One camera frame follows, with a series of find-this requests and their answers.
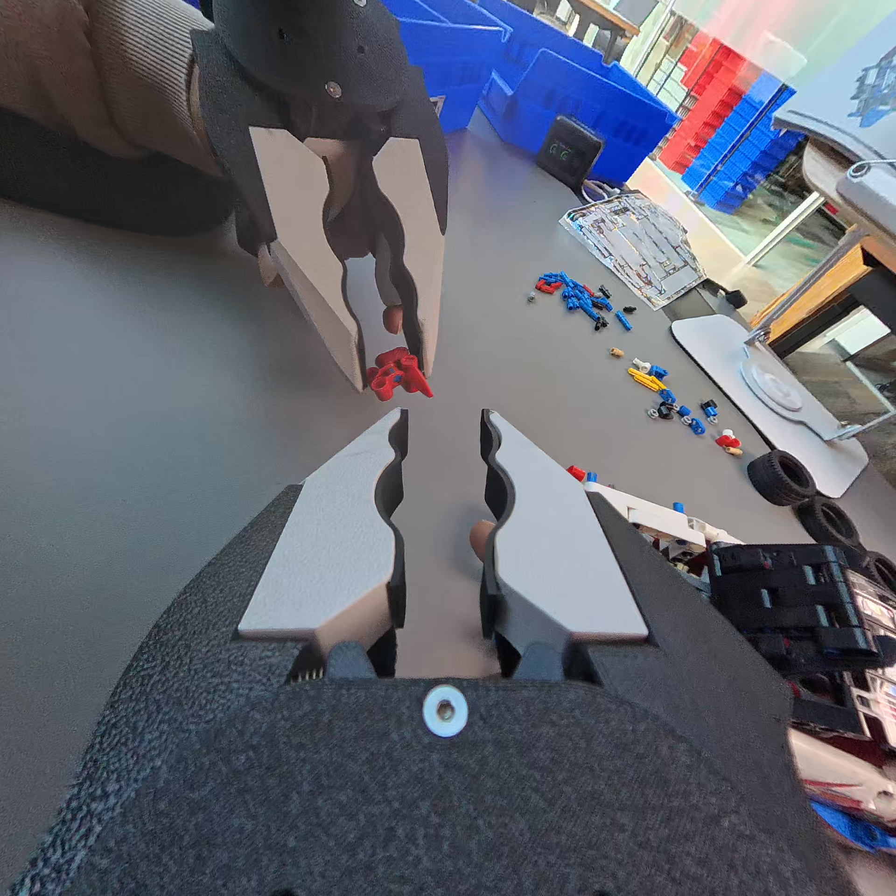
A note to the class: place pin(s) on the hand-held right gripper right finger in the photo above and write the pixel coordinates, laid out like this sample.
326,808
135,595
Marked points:
560,560

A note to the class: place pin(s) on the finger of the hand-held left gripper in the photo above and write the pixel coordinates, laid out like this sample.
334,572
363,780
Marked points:
420,231
294,210

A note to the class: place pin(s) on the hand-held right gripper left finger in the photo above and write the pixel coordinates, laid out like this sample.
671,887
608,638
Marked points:
329,560

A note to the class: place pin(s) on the red toy brick piece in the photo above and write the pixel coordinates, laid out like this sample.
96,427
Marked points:
392,374

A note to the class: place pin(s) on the toy brick race car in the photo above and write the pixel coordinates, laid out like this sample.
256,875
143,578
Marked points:
791,602

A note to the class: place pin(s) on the person's left forearm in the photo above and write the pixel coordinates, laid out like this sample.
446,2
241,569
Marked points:
91,63

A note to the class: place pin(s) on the grey desk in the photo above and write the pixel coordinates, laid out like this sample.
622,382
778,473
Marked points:
175,434

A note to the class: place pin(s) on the person's right hand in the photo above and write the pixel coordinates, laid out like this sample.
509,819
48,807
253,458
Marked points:
481,540

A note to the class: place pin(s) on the person's left hand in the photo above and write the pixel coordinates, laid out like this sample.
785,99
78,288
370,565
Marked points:
393,318

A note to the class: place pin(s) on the black charger box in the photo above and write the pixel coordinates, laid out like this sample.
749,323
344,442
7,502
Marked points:
567,150

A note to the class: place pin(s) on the dark cloth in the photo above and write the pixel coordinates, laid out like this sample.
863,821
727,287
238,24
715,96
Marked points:
105,196

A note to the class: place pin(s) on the scatter of mixed toy pieces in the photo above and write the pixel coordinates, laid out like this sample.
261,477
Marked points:
647,381

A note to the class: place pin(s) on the holographic sticker sheet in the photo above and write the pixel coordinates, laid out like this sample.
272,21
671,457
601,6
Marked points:
630,245

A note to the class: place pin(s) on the black toy tyre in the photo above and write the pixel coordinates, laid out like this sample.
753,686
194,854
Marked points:
780,479
829,523

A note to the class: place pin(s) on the stack of red bins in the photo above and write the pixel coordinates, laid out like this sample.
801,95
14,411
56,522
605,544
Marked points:
700,112

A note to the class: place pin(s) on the stack of blue bins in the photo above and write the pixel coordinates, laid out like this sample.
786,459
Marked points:
749,147

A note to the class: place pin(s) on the white table with orange edge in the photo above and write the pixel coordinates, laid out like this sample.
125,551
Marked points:
812,294

